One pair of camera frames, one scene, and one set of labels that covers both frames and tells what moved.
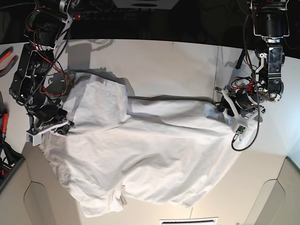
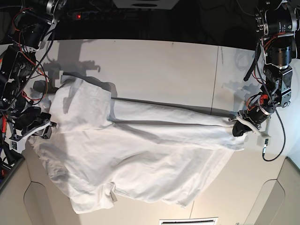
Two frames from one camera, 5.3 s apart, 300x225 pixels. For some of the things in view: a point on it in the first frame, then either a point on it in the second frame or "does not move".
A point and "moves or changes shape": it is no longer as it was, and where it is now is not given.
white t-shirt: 110,146 moves or changes shape
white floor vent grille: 201,221 does not move
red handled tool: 4,125 does not move
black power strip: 103,15 does not move
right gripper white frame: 242,123 → 260,132
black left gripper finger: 63,130 → 46,133
